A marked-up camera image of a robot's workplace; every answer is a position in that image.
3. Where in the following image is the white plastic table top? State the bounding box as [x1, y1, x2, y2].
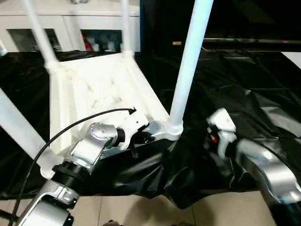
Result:
[38, 51, 184, 179]

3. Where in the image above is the black plastic mat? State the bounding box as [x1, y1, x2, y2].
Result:
[0, 45, 301, 210]

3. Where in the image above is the white board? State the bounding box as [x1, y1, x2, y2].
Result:
[281, 52, 301, 69]

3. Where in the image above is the white glass-door cabinet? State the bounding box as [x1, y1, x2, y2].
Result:
[0, 0, 142, 53]

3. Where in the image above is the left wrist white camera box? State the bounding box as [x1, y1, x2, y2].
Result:
[115, 111, 150, 151]

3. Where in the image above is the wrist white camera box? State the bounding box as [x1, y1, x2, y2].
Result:
[207, 108, 237, 158]
[115, 111, 150, 151]

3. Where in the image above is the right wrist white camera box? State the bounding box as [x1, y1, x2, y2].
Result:
[207, 108, 237, 158]

